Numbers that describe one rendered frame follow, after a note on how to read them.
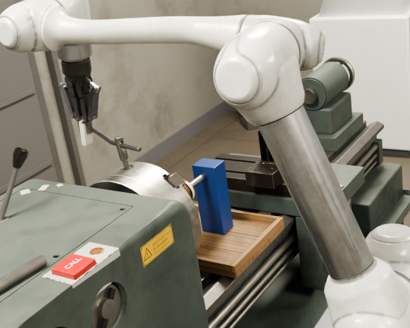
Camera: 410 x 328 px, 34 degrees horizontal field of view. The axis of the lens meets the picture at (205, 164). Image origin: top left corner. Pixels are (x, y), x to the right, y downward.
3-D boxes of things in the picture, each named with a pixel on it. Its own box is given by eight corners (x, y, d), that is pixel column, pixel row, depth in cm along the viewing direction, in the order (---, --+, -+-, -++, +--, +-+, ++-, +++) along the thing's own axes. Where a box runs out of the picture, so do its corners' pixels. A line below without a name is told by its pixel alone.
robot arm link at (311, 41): (256, 2, 153) (233, 16, 142) (335, 13, 146) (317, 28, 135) (254, 59, 159) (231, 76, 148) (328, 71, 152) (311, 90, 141)
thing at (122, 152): (135, 177, 175) (123, 135, 171) (128, 181, 174) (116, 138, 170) (131, 176, 176) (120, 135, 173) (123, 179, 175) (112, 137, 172)
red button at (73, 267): (76, 284, 123) (73, 274, 122) (52, 278, 126) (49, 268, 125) (97, 267, 127) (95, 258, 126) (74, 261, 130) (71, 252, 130)
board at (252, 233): (236, 278, 188) (234, 266, 186) (134, 256, 207) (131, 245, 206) (284, 228, 210) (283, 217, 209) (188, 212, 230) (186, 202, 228)
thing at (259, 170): (274, 189, 213) (272, 174, 211) (246, 185, 218) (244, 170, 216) (301, 163, 228) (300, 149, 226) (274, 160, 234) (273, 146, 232)
